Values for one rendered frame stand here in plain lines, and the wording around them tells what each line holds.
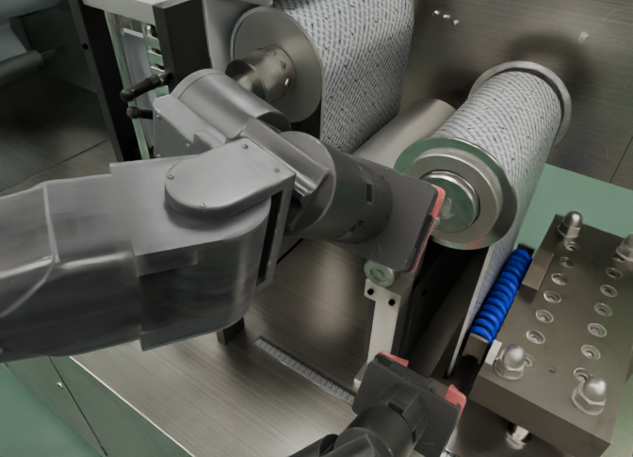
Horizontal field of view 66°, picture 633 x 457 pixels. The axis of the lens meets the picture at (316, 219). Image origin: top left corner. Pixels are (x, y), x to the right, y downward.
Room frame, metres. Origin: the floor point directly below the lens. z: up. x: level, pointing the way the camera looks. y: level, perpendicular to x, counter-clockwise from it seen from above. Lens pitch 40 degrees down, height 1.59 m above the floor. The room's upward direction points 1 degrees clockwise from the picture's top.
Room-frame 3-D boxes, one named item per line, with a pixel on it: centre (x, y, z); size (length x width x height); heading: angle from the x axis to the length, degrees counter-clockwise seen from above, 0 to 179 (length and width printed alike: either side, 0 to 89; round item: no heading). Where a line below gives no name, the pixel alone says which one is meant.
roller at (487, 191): (0.54, -0.22, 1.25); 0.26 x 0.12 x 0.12; 146
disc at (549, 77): (0.65, -0.29, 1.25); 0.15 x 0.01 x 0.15; 56
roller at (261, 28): (0.69, -0.02, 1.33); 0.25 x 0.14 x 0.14; 146
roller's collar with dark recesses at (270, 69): (0.56, 0.07, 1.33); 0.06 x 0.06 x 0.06; 56
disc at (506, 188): (0.44, -0.15, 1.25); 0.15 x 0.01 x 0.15; 56
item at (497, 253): (0.51, -0.27, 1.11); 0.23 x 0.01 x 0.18; 146
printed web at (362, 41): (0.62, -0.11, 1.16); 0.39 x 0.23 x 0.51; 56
